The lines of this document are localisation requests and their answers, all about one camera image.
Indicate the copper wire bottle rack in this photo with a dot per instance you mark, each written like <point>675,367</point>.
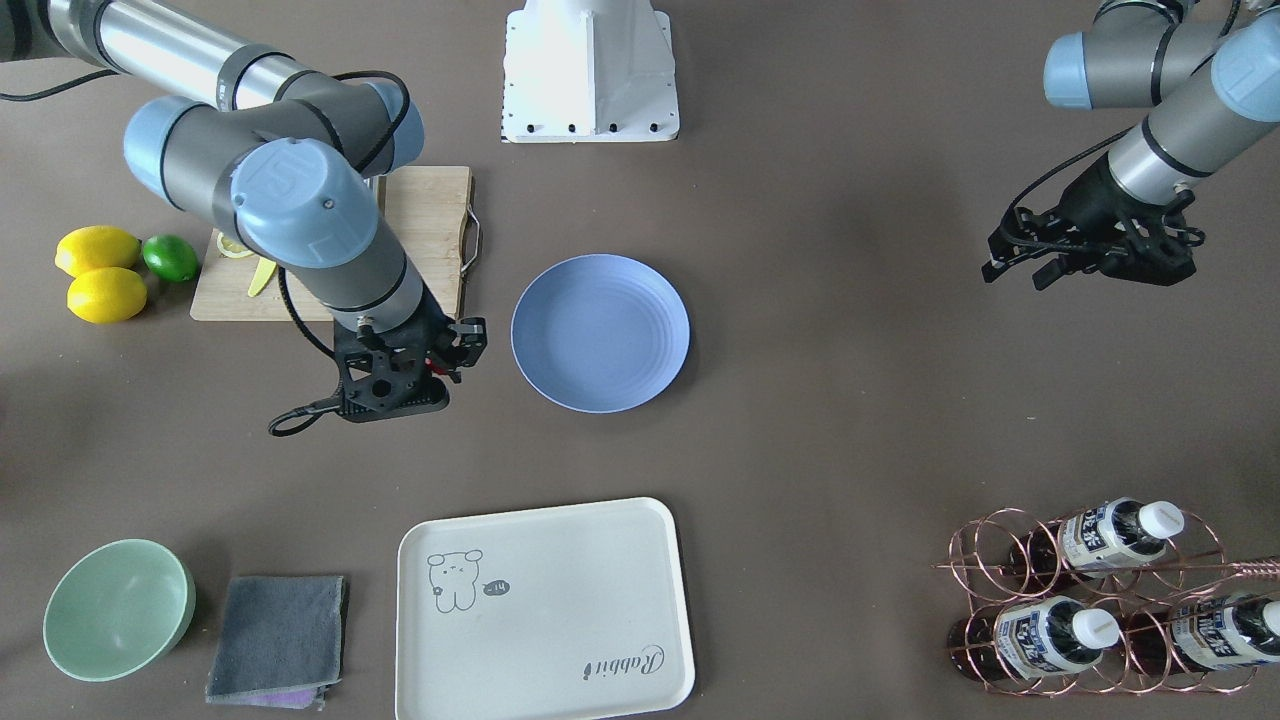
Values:
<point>1127,597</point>

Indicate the green lime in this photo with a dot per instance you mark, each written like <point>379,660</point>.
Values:
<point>170,258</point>

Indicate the yellow lemon lower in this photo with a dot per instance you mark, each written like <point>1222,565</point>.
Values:
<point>107,295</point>

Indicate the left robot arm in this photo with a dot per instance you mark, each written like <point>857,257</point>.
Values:
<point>1209,95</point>

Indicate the blue plate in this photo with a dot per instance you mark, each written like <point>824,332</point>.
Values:
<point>600,334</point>

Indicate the green bowl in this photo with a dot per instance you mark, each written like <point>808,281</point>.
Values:
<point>118,609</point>

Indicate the yellow lemon upper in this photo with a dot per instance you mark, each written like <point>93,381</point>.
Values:
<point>96,247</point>

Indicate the wooden cutting board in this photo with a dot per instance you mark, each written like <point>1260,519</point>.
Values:
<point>427,207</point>

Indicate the bottle top in rack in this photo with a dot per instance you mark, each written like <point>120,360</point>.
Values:
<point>1117,535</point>

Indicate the lemon slice lower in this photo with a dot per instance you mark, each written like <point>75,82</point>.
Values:
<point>232,249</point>

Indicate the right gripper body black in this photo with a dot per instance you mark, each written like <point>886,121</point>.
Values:
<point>466,344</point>

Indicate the bottle lower rack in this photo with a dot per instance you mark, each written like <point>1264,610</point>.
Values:
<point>1222,633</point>
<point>1028,641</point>

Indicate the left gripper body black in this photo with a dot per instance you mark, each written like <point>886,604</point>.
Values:
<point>1096,208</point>

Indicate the yellow lemon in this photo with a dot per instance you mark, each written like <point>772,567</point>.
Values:
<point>107,295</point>
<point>96,247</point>

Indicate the cream rabbit tray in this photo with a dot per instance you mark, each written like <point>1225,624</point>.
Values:
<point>570,612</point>

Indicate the yellow plastic knife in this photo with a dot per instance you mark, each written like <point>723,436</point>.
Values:
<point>263,274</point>

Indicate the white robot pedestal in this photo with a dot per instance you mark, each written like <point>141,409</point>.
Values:
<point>589,72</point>

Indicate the grey folded cloth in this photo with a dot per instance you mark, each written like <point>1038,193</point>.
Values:
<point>281,642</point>

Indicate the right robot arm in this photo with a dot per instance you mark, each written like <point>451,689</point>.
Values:
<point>277,155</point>

